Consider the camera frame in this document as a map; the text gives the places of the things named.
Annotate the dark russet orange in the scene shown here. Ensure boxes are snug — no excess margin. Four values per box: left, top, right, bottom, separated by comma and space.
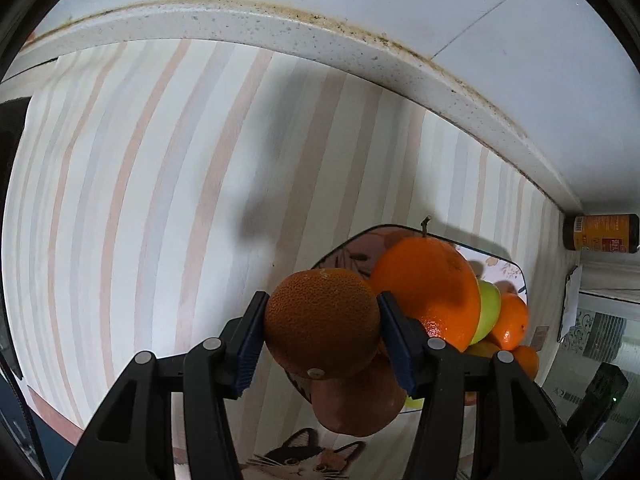
264, 268, 382, 380

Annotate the brown pear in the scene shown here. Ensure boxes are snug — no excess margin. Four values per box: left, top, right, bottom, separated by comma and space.
310, 355, 408, 436

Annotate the white folded cloth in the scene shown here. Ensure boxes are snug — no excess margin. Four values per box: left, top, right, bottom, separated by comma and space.
559, 264, 583, 341

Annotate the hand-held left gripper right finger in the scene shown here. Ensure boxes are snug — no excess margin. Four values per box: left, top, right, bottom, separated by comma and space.
376, 291, 586, 480

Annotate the floral oval plate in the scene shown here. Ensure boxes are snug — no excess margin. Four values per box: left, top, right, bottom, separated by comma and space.
287, 224, 528, 413

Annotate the small orange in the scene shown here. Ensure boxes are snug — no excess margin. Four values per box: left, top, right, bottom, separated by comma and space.
492, 292, 530, 352
510, 345, 541, 381

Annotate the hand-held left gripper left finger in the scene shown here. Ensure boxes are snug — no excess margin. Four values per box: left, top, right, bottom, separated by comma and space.
60, 291, 271, 480

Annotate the striped cat print tablecloth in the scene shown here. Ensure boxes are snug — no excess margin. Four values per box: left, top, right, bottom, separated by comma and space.
0, 35, 583, 480

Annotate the large orange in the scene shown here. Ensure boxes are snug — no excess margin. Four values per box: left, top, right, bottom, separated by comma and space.
369, 236, 482, 353

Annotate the green apple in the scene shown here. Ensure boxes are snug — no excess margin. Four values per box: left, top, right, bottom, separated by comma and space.
467, 280, 502, 346
462, 339, 502, 359

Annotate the dark sauce bottle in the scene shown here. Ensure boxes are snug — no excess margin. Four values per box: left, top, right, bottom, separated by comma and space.
562, 213, 640, 253

